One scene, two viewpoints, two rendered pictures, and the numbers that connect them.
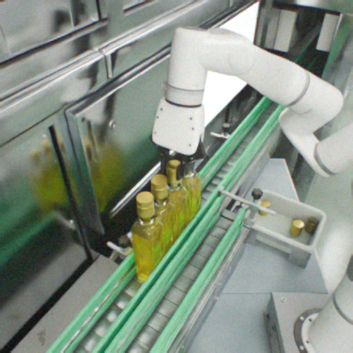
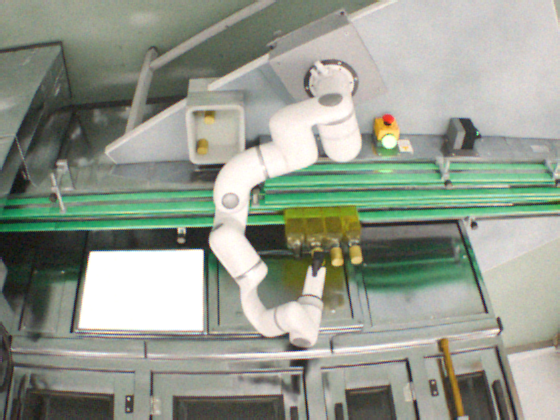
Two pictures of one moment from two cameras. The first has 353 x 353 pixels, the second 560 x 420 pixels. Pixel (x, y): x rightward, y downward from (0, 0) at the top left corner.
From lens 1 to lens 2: 1.30 m
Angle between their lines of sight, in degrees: 46
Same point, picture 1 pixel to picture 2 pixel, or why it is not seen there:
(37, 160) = (383, 313)
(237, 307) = not seen: hidden behind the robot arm
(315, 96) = (250, 254)
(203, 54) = (312, 325)
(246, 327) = not seen: hidden behind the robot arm
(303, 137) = (239, 219)
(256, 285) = not seen: hidden behind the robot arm
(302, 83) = (258, 271)
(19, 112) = (397, 339)
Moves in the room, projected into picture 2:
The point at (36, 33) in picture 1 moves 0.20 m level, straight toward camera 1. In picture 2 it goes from (369, 370) to (419, 340)
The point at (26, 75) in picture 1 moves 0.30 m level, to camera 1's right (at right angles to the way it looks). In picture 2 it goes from (384, 354) to (344, 312)
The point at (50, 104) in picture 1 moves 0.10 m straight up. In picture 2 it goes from (379, 337) to (384, 365)
